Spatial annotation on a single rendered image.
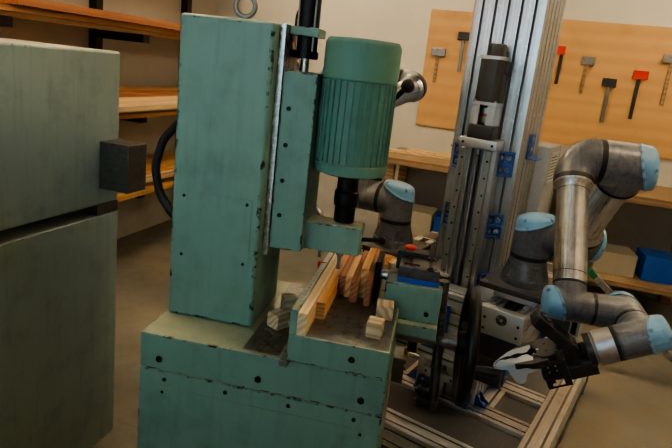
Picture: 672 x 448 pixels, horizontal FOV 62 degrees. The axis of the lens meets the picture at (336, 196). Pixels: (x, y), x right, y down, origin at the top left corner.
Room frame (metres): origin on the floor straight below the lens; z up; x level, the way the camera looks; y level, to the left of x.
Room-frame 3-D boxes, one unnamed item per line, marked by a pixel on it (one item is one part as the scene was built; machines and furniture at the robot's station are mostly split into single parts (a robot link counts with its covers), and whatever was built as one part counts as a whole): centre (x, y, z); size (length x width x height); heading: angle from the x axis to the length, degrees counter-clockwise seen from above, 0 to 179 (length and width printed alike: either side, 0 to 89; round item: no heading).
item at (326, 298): (1.42, -0.04, 0.92); 0.60 x 0.02 x 0.04; 171
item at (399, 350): (1.56, -0.21, 0.58); 0.12 x 0.08 x 0.08; 81
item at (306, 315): (1.34, -0.01, 0.92); 0.60 x 0.02 x 0.05; 171
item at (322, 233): (1.33, -0.01, 1.03); 0.14 x 0.07 x 0.09; 81
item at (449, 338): (1.28, -0.29, 0.81); 0.29 x 0.20 x 0.29; 171
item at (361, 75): (1.32, -0.03, 1.35); 0.18 x 0.18 x 0.31
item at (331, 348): (1.32, -0.13, 0.87); 0.61 x 0.30 x 0.06; 171
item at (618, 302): (1.19, -0.67, 0.97); 0.11 x 0.11 x 0.08; 80
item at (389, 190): (2.02, -0.22, 0.98); 0.13 x 0.12 x 0.14; 64
